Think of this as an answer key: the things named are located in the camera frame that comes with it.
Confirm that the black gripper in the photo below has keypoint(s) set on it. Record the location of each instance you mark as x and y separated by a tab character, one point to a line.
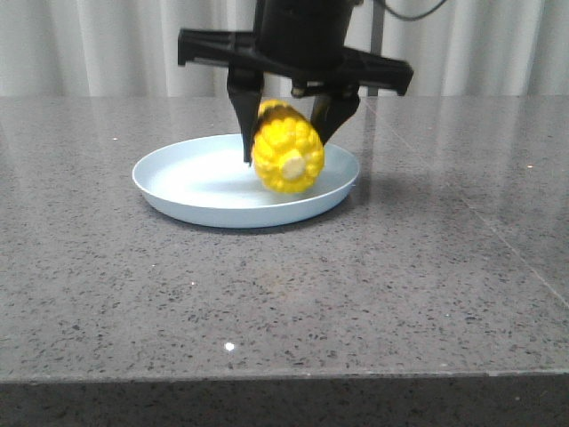
305	42

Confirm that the yellow plastic corn cob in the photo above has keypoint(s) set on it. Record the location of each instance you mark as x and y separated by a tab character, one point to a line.
287	152

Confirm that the light blue round plate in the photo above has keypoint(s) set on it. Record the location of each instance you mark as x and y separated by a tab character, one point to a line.
205	181

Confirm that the white pleated curtain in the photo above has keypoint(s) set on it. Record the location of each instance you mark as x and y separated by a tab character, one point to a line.
120	48

